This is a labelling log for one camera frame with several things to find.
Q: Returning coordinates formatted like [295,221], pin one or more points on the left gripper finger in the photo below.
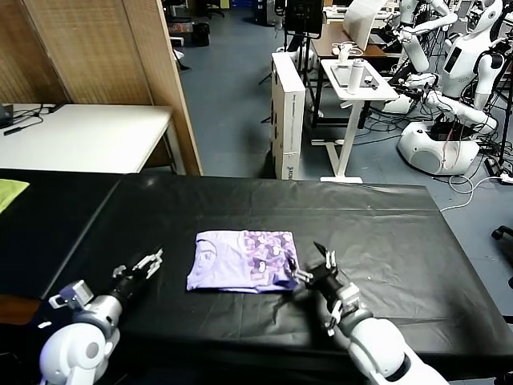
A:
[154,268]
[146,260]

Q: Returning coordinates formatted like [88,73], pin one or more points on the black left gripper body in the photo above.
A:
[128,284]

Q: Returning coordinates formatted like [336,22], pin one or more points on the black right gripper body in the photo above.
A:
[326,280]

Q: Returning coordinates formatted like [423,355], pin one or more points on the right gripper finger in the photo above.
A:
[300,273]
[328,256]

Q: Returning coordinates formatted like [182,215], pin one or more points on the light purple t-shirt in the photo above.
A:
[240,260]

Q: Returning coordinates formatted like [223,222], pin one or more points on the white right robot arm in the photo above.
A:
[380,349]

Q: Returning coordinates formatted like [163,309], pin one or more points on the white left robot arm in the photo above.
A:
[76,345]

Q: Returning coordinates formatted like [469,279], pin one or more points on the white robot with raised arm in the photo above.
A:
[414,52]

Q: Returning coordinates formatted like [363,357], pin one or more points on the glossy black table cover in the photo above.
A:
[380,224]

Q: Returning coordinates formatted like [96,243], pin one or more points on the matte black table cover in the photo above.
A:
[48,224]

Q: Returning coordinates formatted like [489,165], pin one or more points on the white rectangular table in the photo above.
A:
[88,136]

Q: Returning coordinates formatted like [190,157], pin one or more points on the tall white cardboard box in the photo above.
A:
[288,120]

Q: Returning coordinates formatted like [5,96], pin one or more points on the green cloth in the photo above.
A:
[10,194]

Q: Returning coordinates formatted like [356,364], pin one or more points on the white adjustable side table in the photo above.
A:
[380,94]

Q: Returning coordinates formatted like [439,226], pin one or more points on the black chair caster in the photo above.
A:
[503,234]

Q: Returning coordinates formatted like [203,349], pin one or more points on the small black device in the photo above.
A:
[370,82]

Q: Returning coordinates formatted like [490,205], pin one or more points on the white bottle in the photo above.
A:
[354,78]

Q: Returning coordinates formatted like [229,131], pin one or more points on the gray tablet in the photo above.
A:
[340,76]

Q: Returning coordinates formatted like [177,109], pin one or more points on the black bar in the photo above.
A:
[18,130]

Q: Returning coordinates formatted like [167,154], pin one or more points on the black power strip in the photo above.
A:
[492,163]

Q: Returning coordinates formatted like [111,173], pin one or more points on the small white stand device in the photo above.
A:
[342,56]

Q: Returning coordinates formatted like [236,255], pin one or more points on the black box device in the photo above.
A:
[6,114]

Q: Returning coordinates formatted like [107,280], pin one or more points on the brown desk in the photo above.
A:
[325,40]

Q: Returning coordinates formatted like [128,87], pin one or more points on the wooden folding screen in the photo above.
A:
[100,48]

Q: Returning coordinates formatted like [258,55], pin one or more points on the white humanoid robot with base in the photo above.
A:
[461,68]

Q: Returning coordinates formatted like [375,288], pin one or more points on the black bin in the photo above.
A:
[200,35]

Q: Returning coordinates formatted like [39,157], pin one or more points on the white curved panel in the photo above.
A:
[356,24]

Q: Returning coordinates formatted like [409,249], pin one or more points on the black screen on stand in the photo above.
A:
[302,16]

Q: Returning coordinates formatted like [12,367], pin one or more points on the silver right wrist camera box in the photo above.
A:
[348,298]

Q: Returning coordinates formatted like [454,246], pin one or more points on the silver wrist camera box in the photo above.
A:
[74,294]
[348,298]

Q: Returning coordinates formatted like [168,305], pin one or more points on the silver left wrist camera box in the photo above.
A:
[74,294]

